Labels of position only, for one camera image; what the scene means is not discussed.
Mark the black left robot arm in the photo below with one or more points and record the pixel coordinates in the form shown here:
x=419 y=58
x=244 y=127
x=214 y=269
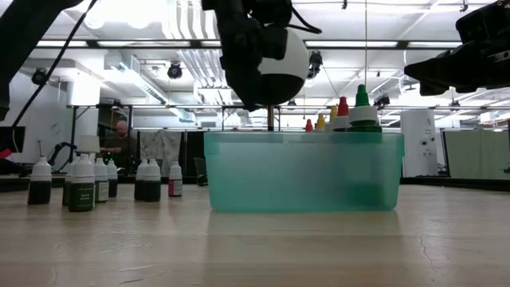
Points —
x=24 y=32

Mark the black ceiling spotlight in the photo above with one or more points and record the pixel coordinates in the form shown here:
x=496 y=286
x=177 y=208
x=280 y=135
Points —
x=315 y=64
x=174 y=71
x=38 y=75
x=381 y=100

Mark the white cylindrical column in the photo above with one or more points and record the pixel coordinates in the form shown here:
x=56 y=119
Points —
x=418 y=143

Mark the large red-capped dye bottle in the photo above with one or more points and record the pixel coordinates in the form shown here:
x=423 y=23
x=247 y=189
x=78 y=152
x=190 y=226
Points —
x=342 y=107

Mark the large yellow-capped dye bottle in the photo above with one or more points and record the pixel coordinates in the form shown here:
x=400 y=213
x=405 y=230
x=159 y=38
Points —
x=333 y=111
x=320 y=122

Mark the person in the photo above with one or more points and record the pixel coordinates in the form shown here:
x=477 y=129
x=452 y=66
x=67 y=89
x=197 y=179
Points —
x=117 y=141

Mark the small white-labelled dye bottle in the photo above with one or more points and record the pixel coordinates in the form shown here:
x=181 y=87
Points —
x=102 y=191

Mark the black shelving rack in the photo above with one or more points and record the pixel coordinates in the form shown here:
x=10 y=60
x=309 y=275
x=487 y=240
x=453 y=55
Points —
x=119 y=115

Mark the small red dye bottle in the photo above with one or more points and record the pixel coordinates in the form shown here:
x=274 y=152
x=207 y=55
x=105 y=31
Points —
x=175 y=187

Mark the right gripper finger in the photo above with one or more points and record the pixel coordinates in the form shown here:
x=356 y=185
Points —
x=442 y=69
x=432 y=88

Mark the white globe table lamp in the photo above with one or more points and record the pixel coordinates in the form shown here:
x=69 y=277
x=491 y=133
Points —
x=295 y=56

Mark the small green-labelled dye bottle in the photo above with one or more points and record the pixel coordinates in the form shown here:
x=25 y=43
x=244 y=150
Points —
x=81 y=199

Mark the teal translucent plastic bin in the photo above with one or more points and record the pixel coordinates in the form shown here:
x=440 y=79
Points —
x=303 y=175

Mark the grey patterned sheet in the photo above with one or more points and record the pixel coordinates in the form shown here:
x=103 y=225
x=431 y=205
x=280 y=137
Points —
x=159 y=145

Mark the small dark green dye bottle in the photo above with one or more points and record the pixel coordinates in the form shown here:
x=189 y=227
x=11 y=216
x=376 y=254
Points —
x=40 y=191

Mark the grey partition panel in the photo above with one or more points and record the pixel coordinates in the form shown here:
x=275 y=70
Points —
x=478 y=153

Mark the red object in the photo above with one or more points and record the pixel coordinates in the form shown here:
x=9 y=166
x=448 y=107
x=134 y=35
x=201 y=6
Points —
x=6 y=154

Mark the small black dye bottle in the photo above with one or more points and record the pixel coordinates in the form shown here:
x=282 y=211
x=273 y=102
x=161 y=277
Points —
x=139 y=191
x=153 y=191

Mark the large green-capped dye bottle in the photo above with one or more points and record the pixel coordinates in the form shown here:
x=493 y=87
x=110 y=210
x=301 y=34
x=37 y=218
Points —
x=362 y=99

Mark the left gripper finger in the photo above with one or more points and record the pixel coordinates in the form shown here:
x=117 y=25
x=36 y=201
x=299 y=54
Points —
x=241 y=81
x=257 y=85

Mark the large orange-capped dye bottle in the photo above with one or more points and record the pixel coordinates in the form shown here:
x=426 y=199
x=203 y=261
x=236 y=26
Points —
x=309 y=126

